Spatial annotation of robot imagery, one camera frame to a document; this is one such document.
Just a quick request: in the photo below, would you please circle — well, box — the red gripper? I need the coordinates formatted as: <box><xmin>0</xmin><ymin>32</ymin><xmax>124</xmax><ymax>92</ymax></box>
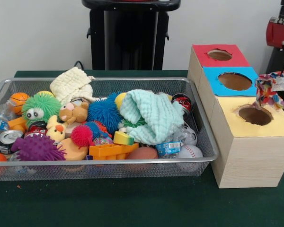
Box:
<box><xmin>266</xmin><ymin>17</ymin><xmax>284</xmax><ymax>71</ymax></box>

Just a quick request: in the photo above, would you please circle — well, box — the colourful patterned cloth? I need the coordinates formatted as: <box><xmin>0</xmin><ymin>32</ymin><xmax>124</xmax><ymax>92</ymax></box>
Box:
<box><xmin>255</xmin><ymin>69</ymin><xmax>284</xmax><ymax>110</ymax></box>

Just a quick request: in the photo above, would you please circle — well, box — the mint green waffle cloth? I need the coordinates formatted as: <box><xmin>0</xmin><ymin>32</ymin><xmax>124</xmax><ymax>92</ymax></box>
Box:
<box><xmin>120</xmin><ymin>89</ymin><xmax>185</xmax><ymax>145</ymax></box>

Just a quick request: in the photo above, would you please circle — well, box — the green spiky rubber ball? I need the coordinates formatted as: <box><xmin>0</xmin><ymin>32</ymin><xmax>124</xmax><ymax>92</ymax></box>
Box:
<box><xmin>21</xmin><ymin>91</ymin><xmax>62</xmax><ymax>126</ymax></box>

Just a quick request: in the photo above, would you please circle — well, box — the wooden box with three holes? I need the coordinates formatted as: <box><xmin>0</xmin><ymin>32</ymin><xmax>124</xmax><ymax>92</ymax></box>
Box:
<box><xmin>187</xmin><ymin>44</ymin><xmax>284</xmax><ymax>189</ymax></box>

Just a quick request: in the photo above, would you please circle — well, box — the shallow silver mesh bin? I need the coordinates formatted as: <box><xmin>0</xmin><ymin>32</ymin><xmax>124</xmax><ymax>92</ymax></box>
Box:
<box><xmin>0</xmin><ymin>77</ymin><xmax>220</xmax><ymax>182</ymax></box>

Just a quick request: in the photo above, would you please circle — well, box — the black equipment stand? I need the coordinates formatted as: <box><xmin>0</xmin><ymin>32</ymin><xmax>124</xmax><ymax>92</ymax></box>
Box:
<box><xmin>265</xmin><ymin>47</ymin><xmax>284</xmax><ymax>82</ymax></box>

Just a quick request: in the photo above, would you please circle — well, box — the white baseball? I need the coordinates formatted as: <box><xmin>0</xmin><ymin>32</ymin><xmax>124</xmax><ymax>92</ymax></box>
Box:
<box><xmin>179</xmin><ymin>144</ymin><xmax>204</xmax><ymax>158</ymax></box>

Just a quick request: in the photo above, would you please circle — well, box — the blue spiky rubber ball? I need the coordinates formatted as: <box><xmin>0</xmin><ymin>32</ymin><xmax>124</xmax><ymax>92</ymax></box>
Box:
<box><xmin>87</xmin><ymin>91</ymin><xmax>123</xmax><ymax>133</ymax></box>

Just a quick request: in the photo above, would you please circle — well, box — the orange plastic toy brick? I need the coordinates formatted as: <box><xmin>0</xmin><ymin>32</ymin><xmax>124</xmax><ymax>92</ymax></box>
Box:
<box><xmin>89</xmin><ymin>142</ymin><xmax>140</xmax><ymax>161</ymax></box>

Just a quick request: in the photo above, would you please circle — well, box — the cream waffle cloth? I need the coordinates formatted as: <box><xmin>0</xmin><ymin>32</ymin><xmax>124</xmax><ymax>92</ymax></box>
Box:
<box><xmin>49</xmin><ymin>67</ymin><xmax>97</xmax><ymax>104</ymax></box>

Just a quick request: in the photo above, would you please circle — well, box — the purple spiky rubber ball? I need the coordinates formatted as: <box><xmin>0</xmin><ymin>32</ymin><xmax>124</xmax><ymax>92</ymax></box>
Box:
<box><xmin>11</xmin><ymin>134</ymin><xmax>67</xmax><ymax>162</ymax></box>

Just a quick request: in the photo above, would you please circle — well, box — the orange toy basketball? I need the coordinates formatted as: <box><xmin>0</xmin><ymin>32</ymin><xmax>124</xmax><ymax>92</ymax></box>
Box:
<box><xmin>9</xmin><ymin>92</ymin><xmax>31</xmax><ymax>116</ymax></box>

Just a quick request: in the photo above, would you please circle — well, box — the black silver-topped drink can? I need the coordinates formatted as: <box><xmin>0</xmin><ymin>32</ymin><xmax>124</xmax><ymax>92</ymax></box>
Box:
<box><xmin>0</xmin><ymin>130</ymin><xmax>24</xmax><ymax>154</ymax></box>

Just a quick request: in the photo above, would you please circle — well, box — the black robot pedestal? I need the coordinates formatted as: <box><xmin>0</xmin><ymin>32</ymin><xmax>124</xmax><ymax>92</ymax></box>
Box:
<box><xmin>81</xmin><ymin>0</ymin><xmax>182</xmax><ymax>71</ymax></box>

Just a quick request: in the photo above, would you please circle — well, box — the black cable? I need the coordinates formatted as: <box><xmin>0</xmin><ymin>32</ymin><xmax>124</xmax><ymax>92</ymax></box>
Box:
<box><xmin>72</xmin><ymin>61</ymin><xmax>86</xmax><ymax>71</ymax></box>

